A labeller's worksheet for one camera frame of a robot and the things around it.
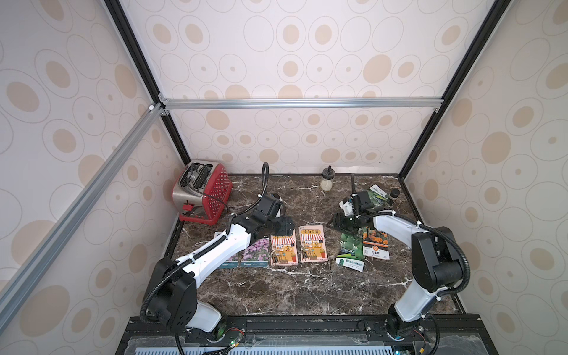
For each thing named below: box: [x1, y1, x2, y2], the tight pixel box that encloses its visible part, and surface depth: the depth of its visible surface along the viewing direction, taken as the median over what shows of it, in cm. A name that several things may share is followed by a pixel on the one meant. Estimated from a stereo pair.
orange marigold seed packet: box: [362, 227, 390, 261], surface depth 94 cm
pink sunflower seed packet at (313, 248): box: [298, 224, 328, 263], surface depth 96 cm
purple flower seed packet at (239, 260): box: [218, 246, 251, 269], surface depth 91 cm
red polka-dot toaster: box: [172, 159, 233, 226], surface depth 95 cm
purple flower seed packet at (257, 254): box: [241, 237, 270, 268], surface depth 92 cm
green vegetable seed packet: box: [367, 183, 390, 207], surface depth 114 cm
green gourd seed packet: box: [335, 227, 365, 273], surface depth 94 cm
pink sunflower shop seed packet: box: [269, 228, 299, 266], surface depth 94 cm
